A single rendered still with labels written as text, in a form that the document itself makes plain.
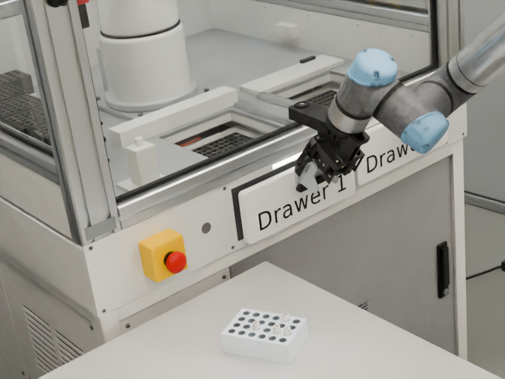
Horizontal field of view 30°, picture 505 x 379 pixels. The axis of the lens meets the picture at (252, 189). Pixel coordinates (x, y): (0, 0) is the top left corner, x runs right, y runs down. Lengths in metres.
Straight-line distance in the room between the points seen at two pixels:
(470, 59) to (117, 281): 0.72
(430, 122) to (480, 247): 1.89
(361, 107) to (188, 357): 0.52
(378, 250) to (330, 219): 0.19
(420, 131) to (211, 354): 0.52
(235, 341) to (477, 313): 1.57
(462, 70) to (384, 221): 0.61
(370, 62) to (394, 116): 0.10
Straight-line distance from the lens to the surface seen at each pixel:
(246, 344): 1.60
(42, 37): 1.52
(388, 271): 2.23
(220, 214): 1.80
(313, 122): 1.74
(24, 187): 1.79
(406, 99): 1.59
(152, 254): 1.67
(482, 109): 3.56
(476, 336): 2.97
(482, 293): 3.17
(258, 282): 1.81
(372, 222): 2.13
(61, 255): 1.75
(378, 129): 2.02
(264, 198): 1.81
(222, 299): 1.78
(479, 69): 1.63
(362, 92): 1.60
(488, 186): 3.67
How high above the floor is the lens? 1.69
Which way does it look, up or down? 25 degrees down
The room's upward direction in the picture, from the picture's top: 7 degrees counter-clockwise
